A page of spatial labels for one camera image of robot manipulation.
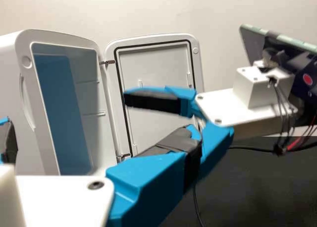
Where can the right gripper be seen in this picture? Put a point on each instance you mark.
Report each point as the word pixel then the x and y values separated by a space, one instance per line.
pixel 223 108

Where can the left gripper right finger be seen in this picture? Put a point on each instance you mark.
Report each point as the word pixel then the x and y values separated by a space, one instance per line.
pixel 153 187

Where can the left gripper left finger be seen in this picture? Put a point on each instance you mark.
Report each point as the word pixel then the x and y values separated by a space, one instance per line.
pixel 7 140

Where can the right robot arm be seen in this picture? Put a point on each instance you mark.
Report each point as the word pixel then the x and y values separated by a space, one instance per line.
pixel 308 79

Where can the incubator door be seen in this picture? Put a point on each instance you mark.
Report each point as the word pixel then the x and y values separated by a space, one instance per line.
pixel 158 71

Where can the white incubator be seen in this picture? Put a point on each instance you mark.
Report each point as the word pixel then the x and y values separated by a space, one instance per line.
pixel 62 108

